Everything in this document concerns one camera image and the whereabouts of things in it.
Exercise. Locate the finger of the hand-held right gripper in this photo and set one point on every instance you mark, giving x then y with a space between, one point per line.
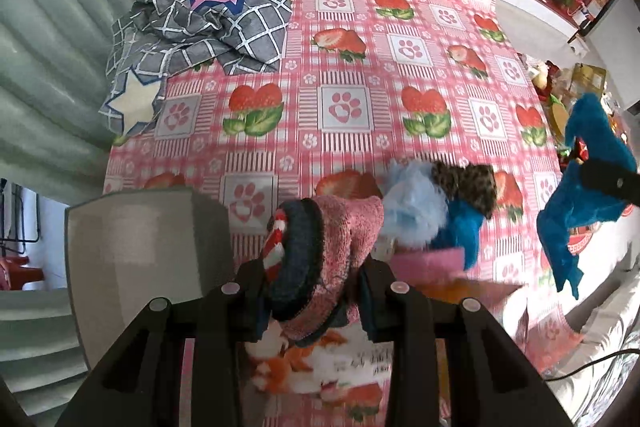
610 182

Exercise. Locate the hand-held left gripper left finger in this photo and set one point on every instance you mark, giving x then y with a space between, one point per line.
253 302

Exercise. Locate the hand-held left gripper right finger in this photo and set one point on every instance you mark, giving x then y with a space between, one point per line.
372 302

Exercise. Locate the blue fleece cloth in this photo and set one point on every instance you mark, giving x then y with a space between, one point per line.
590 142
467 227

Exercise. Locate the pink fuzzy sock navy cuff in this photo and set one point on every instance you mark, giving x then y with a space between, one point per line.
345 232

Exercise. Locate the light blue fluffy cloth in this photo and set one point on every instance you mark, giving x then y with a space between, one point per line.
415 207

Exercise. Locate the grey storage box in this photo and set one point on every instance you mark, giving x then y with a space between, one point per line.
145 247

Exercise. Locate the leopard print cloth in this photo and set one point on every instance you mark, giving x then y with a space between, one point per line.
470 187

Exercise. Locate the pink cloth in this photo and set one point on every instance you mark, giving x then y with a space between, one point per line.
425 264

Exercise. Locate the pile of toys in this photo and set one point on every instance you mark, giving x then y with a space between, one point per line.
555 107

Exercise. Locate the white pillow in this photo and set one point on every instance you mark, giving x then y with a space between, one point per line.
600 322

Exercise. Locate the red plastic stool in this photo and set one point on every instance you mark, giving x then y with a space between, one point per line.
20 274

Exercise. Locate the grey checked star quilt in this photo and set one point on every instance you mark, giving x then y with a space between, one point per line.
225 32

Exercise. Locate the pale green curtain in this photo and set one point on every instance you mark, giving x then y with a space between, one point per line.
50 57

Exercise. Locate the black folding frame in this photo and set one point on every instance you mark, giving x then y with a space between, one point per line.
20 237

